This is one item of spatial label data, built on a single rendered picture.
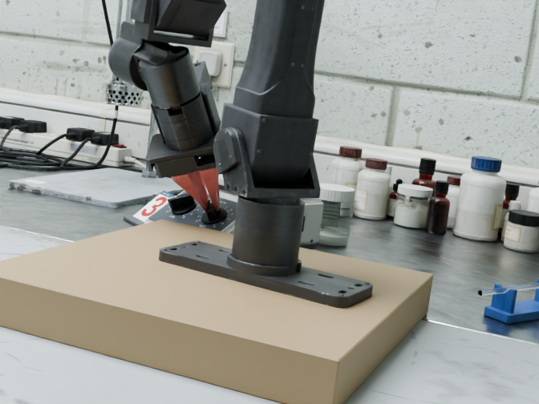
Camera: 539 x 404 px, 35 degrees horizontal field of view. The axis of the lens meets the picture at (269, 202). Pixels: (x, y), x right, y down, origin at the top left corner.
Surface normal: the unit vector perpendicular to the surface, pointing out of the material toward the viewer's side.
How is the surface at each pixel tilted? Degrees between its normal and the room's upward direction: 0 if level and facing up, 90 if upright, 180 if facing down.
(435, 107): 90
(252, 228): 90
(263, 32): 90
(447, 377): 0
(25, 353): 0
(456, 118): 90
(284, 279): 0
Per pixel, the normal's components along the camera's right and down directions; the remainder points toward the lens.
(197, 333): -0.38, 0.11
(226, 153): -0.82, 0.00
